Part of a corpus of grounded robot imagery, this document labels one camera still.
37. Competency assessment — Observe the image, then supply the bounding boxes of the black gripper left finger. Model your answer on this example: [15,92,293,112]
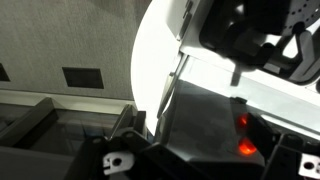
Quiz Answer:
[64,131,211,180]

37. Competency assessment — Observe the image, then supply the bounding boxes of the grey toy stove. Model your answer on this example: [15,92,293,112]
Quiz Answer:
[156,0,320,180]

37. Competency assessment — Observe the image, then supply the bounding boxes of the round white pedestal table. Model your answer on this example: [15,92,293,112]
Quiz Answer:
[130,0,194,136]

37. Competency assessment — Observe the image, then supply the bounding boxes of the red stove button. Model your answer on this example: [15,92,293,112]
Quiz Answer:
[238,138,257,155]

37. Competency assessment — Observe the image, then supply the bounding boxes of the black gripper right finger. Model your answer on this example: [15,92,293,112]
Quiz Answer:
[260,134,320,180]

